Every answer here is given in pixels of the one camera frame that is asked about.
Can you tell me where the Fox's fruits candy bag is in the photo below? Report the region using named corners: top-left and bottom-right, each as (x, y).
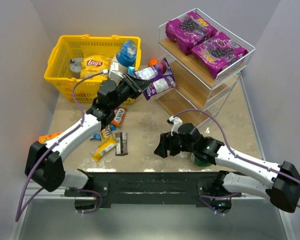
top-left (111, 107), bottom-right (127, 127)

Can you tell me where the dark purple candy bag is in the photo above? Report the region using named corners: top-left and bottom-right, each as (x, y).
top-left (133, 58), bottom-right (178, 101)

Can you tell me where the purple grape candy bag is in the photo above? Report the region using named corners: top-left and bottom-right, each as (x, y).
top-left (191, 32), bottom-right (248, 79)
top-left (165, 11), bottom-right (218, 55)

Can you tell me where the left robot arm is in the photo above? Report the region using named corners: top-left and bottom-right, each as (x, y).
top-left (25, 73), bottom-right (152, 192)

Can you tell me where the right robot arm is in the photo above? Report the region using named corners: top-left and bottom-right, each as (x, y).
top-left (154, 123), bottom-right (300, 213)

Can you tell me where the teal foil box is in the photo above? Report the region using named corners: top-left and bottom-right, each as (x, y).
top-left (127, 66), bottom-right (136, 77)

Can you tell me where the green brown tin can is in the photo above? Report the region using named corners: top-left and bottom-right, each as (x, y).
top-left (191, 153), bottom-right (212, 167)

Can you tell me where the orange fruit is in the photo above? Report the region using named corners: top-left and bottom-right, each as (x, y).
top-left (148, 58), bottom-right (157, 67)

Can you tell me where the blue white wrapped roll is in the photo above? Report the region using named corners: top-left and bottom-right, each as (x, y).
top-left (110, 40), bottom-right (138, 74)

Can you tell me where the yellow Lays chips bag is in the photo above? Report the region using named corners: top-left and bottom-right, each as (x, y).
top-left (80, 54), bottom-right (112, 79)

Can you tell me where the brown chocolate bar wrapper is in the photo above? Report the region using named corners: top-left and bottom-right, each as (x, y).
top-left (115, 132), bottom-right (128, 156)

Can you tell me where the blue small snack packet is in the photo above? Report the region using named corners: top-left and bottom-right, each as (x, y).
top-left (89, 133), bottom-right (102, 141)

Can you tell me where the yellow plastic shopping basket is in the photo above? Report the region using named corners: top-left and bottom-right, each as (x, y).
top-left (44, 34), bottom-right (142, 102)

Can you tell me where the grey crumpled paper cups pack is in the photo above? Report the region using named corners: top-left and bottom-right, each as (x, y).
top-left (69, 57), bottom-right (83, 79)

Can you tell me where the orange snack box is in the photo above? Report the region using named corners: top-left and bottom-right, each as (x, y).
top-left (38, 132), bottom-right (62, 144)

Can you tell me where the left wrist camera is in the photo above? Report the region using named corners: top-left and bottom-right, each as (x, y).
top-left (102, 61), bottom-right (128, 83)

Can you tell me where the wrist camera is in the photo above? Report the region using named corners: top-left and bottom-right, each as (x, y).
top-left (167, 116), bottom-right (183, 136)
top-left (102, 61), bottom-right (128, 83)

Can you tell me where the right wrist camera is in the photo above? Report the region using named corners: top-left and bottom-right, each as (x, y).
top-left (167, 116), bottom-right (183, 136)

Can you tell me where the white wire wooden shelf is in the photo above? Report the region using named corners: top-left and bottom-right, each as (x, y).
top-left (154, 7), bottom-right (256, 133)

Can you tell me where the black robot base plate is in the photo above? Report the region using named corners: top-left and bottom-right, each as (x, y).
top-left (64, 170), bottom-right (241, 213)

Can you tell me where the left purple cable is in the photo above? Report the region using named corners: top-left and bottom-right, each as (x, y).
top-left (14, 71), bottom-right (108, 223)

